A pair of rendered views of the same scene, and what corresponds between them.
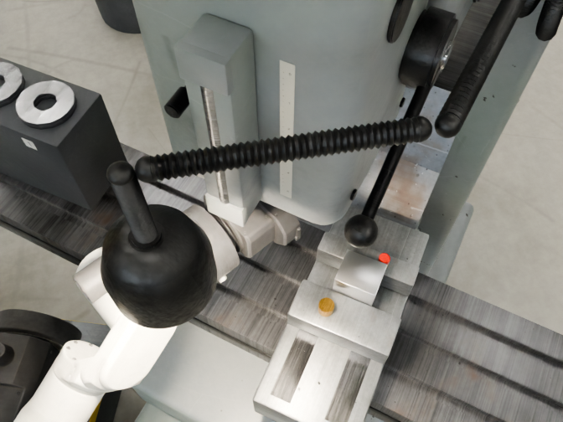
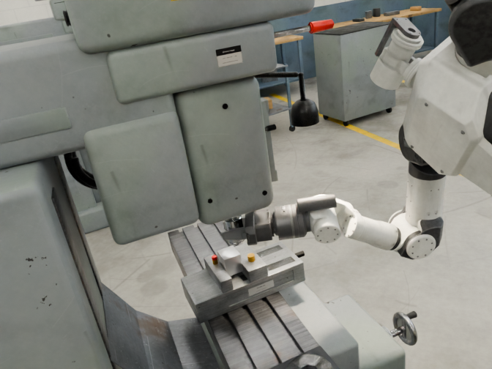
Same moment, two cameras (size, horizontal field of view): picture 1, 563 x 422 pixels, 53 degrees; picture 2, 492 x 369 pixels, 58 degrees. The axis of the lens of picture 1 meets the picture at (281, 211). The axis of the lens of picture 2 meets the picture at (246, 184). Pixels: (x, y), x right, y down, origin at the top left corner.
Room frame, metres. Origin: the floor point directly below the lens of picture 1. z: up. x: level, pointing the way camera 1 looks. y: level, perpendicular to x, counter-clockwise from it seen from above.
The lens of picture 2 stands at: (1.06, 0.75, 1.81)
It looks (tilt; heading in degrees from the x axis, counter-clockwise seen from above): 24 degrees down; 226
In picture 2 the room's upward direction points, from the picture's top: 9 degrees counter-clockwise
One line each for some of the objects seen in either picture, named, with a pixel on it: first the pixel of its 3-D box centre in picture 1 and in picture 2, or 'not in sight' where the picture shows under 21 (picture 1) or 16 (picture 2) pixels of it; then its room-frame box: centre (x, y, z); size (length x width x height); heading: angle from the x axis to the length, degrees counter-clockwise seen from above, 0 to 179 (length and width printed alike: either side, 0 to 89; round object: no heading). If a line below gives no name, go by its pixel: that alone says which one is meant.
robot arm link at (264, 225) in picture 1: (228, 227); (269, 225); (0.33, 0.06, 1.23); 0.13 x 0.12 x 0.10; 42
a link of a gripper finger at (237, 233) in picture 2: not in sight; (234, 235); (0.41, 0.02, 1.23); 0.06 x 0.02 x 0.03; 132
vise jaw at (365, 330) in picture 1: (343, 321); (248, 261); (0.29, -0.09, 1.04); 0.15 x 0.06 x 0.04; 66
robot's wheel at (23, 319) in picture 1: (37, 333); not in sight; (0.45, 0.58, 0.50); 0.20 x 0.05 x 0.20; 83
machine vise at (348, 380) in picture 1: (347, 314); (241, 274); (0.31, -0.10, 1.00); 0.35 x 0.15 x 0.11; 156
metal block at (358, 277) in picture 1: (358, 280); (230, 261); (0.34, -0.11, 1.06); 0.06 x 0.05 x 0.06; 66
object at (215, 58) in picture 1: (226, 136); (263, 141); (0.29, 0.04, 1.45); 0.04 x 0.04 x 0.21; 63
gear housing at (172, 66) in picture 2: not in sight; (184, 56); (0.43, -0.03, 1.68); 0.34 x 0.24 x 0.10; 153
